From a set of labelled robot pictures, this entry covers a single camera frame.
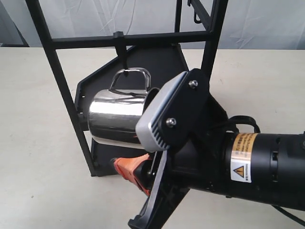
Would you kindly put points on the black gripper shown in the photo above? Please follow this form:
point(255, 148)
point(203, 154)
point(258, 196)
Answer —
point(166, 178)

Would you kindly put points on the shiny steel mug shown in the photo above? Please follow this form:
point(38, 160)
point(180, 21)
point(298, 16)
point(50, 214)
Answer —
point(113, 113)

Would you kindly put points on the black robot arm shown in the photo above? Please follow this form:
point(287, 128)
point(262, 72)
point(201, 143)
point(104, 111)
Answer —
point(228, 156)

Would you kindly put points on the black metal rack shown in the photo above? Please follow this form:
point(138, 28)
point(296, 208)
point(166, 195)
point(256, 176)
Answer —
point(159, 53)

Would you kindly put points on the white backdrop cloth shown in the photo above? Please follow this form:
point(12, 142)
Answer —
point(248, 24)

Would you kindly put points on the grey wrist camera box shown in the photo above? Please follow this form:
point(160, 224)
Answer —
point(171, 115)

